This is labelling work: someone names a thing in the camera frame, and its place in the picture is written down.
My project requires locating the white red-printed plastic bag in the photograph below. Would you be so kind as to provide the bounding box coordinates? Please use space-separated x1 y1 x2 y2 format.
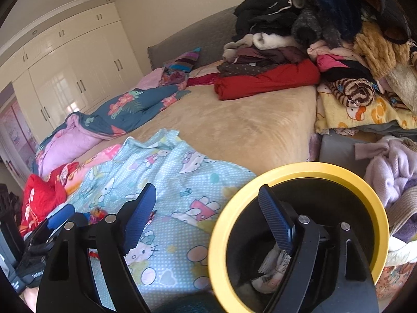
251 244 291 294

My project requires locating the purple snack wrapper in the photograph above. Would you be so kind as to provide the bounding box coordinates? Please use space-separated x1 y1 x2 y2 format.
88 207 107 225

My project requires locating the yellow rimmed black trash bin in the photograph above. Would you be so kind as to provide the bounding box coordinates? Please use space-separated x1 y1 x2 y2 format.
208 162 389 312

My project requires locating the red floral quilt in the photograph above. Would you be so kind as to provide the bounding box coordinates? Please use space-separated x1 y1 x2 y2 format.
19 162 79 237

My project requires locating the pink cartoon blanket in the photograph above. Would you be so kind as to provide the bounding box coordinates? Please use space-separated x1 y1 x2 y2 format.
64 144 121 196

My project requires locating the light blue Hello Kitty blanket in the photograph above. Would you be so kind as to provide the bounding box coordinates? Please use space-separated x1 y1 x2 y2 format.
67 129 254 310

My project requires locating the Hello Kitty sliding door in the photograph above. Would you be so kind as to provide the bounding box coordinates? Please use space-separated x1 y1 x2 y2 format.
1 96 38 184

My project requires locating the blue and pink floral quilt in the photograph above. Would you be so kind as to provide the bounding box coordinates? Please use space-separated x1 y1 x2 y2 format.
32 85 190 177

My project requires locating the patterned laundry basket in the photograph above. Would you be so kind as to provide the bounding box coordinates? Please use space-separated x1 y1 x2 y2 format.
376 236 416 301

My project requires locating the lilac knit sweater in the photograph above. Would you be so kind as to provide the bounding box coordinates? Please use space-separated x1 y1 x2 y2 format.
355 136 416 208

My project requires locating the striped colourful pillow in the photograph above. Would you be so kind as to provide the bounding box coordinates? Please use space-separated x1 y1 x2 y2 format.
159 47 201 86

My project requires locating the white built-in wardrobe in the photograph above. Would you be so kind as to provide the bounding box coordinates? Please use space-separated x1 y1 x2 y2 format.
1 4 143 142

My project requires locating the red folded garment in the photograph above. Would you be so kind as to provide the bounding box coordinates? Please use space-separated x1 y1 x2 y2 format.
214 59 320 100

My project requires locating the grey quilted headboard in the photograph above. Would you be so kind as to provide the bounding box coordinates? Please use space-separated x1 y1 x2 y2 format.
147 7 237 70

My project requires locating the pile of mixed clothes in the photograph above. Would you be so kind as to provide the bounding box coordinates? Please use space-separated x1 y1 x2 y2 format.
218 0 416 107

